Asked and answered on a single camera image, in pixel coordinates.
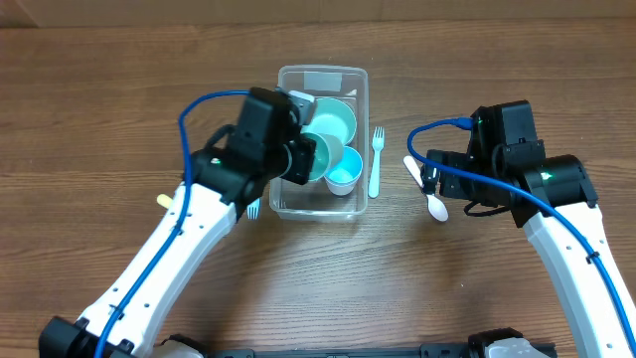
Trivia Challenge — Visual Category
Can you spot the green plastic cup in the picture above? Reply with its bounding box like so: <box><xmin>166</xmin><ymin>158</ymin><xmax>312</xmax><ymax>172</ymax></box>
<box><xmin>302</xmin><ymin>132</ymin><xmax>344</xmax><ymax>182</ymax></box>

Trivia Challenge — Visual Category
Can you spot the green plastic bowl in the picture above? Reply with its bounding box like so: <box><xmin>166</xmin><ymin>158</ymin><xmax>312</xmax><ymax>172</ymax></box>
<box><xmin>304</xmin><ymin>97</ymin><xmax>357</xmax><ymax>145</ymax></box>

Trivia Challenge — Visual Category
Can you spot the blue plastic cup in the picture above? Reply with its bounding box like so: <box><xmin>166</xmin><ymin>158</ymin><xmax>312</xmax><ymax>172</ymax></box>
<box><xmin>325</xmin><ymin>146</ymin><xmax>364</xmax><ymax>185</ymax></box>

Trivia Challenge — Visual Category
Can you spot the pink plastic cup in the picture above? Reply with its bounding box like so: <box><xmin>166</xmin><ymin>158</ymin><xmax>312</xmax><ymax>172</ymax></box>
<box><xmin>326</xmin><ymin>178</ymin><xmax>357</xmax><ymax>196</ymax></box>

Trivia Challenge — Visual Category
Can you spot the light blue plastic fork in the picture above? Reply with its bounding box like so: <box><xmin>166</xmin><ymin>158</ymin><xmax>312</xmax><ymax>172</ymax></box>
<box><xmin>246</xmin><ymin>199</ymin><xmax>260</xmax><ymax>220</ymax></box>

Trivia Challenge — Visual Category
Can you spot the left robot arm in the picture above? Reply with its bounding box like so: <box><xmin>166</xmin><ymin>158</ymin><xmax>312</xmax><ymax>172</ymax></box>
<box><xmin>38</xmin><ymin>88</ymin><xmax>317</xmax><ymax>357</ymax></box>

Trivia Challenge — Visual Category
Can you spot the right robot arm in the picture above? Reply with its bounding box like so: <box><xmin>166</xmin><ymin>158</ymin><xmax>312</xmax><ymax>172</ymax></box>
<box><xmin>406</xmin><ymin>100</ymin><xmax>635</xmax><ymax>357</ymax></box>

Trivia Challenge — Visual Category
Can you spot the clear plastic container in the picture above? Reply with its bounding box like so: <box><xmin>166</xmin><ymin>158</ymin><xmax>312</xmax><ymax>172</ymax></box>
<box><xmin>269</xmin><ymin>65</ymin><xmax>370</xmax><ymax>222</ymax></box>

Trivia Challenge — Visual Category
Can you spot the pink plastic spoon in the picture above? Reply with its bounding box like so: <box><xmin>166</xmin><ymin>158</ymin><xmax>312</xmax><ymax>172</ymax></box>
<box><xmin>402</xmin><ymin>155</ymin><xmax>448</xmax><ymax>222</ymax></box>

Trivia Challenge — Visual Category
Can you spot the green plastic fork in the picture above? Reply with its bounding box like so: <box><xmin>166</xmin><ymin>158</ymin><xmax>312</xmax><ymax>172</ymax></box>
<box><xmin>369</xmin><ymin>126</ymin><xmax>386</xmax><ymax>198</ymax></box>

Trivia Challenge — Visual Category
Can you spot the yellow plastic fork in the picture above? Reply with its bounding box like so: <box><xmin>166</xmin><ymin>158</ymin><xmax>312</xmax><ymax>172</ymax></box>
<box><xmin>156</xmin><ymin>194</ymin><xmax>173</xmax><ymax>209</ymax></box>

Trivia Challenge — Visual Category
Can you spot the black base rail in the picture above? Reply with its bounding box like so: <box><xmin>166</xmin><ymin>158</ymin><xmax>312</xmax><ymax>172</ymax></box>
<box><xmin>158</xmin><ymin>327</ymin><xmax>557</xmax><ymax>358</ymax></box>

